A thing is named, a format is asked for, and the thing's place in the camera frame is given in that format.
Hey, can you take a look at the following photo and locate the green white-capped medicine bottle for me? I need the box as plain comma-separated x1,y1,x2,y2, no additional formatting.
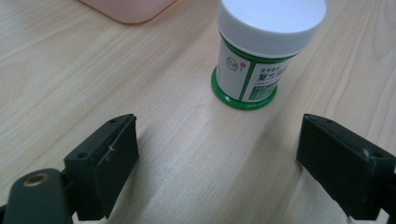
210,0,328,111

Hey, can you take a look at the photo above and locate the pink plastic container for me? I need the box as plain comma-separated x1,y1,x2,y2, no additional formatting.
78,0,178,25

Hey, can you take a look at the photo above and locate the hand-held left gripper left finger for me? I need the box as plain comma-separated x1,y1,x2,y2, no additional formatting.
63,113,140,222

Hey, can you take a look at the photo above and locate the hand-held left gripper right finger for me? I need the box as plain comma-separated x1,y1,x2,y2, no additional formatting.
295,113,396,221

